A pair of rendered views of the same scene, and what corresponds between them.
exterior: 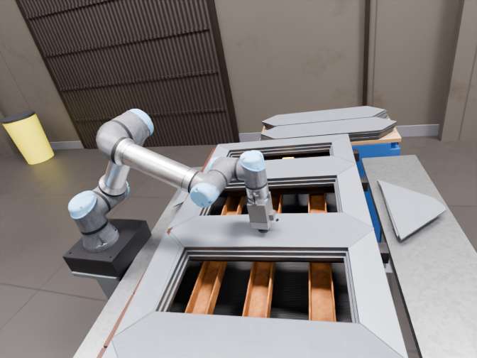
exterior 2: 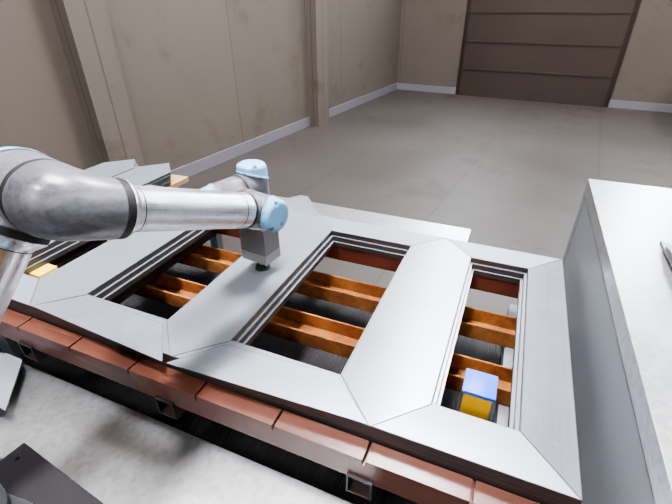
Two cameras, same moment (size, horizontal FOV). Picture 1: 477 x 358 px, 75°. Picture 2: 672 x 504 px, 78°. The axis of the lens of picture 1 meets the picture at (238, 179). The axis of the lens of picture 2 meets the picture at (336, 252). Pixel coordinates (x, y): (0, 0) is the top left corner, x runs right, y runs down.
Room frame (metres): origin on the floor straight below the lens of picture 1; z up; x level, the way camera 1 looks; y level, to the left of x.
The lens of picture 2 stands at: (0.56, 0.90, 1.50)
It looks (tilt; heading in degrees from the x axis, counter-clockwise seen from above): 31 degrees down; 277
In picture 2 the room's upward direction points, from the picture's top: straight up
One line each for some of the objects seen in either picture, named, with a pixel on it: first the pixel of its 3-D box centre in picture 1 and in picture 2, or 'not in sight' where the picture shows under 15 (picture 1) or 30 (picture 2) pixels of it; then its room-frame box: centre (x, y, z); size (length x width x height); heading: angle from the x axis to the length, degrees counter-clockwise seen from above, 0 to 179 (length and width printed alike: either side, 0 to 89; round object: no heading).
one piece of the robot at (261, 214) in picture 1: (263, 209); (263, 236); (0.88, -0.06, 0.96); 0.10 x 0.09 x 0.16; 66
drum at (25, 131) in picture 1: (30, 138); not in sight; (4.57, 2.89, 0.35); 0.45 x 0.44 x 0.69; 157
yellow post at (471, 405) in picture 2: not in sight; (471, 421); (0.36, 0.33, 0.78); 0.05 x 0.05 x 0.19; 74
